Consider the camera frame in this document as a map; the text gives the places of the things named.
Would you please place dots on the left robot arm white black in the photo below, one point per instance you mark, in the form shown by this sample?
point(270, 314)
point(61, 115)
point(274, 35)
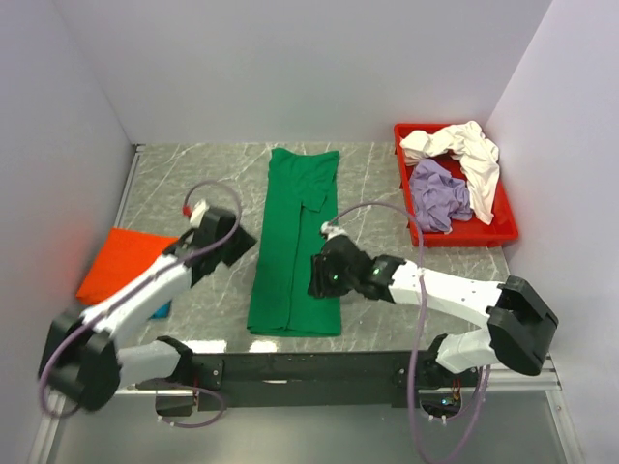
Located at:
point(81, 359)

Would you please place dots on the white t shirt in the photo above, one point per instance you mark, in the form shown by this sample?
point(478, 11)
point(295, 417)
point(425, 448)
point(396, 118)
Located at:
point(476, 154)

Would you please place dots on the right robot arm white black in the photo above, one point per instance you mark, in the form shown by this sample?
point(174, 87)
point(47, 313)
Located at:
point(513, 325)

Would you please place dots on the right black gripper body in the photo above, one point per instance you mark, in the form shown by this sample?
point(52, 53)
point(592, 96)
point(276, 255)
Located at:
point(320, 276)

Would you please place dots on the red plastic bin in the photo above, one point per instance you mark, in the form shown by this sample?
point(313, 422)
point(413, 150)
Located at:
point(471, 233)

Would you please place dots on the folded teal t shirt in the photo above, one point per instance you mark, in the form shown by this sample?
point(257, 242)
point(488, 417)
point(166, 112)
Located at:
point(163, 312)

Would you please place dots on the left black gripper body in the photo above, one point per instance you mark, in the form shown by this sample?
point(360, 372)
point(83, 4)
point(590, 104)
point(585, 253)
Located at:
point(237, 243)

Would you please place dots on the folded orange t shirt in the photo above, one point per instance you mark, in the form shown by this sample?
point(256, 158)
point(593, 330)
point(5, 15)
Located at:
point(125, 255)

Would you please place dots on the green t shirt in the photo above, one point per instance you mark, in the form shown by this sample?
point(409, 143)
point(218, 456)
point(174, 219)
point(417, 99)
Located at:
point(301, 195)

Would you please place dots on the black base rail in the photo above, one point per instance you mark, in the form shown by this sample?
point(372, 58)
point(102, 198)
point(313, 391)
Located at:
point(329, 379)

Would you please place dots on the lilac t shirt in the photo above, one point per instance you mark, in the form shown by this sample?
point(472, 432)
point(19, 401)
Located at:
point(438, 197)

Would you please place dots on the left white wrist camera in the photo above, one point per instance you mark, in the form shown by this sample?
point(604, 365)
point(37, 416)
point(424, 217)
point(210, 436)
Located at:
point(195, 213)

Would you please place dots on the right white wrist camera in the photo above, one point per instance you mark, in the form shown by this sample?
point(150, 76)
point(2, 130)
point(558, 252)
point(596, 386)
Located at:
point(329, 231)

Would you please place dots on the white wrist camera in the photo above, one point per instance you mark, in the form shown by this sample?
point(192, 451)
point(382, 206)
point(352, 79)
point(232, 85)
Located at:
point(329, 231)
point(195, 213)

